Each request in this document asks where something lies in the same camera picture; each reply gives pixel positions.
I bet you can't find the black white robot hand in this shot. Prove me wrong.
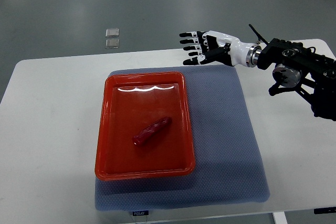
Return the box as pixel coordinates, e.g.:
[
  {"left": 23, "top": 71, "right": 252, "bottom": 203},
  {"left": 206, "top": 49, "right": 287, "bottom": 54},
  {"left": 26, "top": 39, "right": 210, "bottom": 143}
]
[{"left": 180, "top": 30, "right": 258, "bottom": 67}]

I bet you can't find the red pepper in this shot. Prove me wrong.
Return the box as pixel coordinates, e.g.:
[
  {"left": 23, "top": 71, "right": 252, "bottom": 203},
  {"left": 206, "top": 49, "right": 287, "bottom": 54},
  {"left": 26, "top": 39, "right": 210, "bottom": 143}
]
[{"left": 132, "top": 116, "right": 172, "bottom": 146}]

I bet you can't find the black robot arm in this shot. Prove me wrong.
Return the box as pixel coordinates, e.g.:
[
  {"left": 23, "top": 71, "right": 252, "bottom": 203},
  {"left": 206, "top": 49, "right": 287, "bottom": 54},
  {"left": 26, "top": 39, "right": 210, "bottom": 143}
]
[{"left": 249, "top": 25, "right": 335, "bottom": 121}]

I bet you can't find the red plastic tray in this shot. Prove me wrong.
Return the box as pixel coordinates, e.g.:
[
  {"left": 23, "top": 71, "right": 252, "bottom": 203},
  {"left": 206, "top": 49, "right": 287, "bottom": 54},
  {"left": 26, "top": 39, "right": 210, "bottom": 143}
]
[{"left": 94, "top": 71, "right": 195, "bottom": 181}]

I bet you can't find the lower metal floor plate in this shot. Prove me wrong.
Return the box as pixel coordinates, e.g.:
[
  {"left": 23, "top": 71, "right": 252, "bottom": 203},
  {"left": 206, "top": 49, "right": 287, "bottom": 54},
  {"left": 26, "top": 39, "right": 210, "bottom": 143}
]
[{"left": 106, "top": 38, "right": 120, "bottom": 49}]

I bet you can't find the metal floor plate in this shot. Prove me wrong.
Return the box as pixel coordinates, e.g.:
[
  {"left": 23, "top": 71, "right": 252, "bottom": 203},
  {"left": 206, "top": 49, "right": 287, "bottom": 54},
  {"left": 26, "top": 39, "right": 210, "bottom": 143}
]
[
  {"left": 106, "top": 28, "right": 119, "bottom": 38},
  {"left": 106, "top": 38, "right": 120, "bottom": 49}
]

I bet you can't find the upper metal floor plate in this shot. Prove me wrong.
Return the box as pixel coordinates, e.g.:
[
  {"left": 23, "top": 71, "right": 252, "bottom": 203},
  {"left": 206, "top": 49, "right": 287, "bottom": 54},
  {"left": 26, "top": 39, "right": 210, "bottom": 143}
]
[{"left": 106, "top": 28, "right": 119, "bottom": 38}]

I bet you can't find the blue-grey foam mat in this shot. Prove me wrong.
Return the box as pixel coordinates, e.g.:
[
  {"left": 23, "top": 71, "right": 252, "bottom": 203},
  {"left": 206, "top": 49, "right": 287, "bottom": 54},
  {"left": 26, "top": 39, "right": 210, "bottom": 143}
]
[{"left": 95, "top": 65, "right": 270, "bottom": 211}]

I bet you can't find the white table leg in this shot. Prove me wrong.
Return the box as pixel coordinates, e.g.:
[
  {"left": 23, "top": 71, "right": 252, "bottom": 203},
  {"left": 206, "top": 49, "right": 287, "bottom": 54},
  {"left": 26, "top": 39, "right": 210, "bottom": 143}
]
[{"left": 272, "top": 212, "right": 288, "bottom": 224}]

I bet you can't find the black table label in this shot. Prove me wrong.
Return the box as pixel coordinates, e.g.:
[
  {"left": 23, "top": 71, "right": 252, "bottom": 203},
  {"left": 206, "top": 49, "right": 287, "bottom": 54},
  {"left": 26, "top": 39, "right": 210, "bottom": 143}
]
[{"left": 132, "top": 210, "right": 149, "bottom": 217}]

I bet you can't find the black table bracket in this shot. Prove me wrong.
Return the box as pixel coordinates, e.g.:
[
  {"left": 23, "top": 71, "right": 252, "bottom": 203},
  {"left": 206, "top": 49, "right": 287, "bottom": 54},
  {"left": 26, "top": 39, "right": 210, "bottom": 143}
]
[{"left": 313, "top": 207, "right": 336, "bottom": 215}]

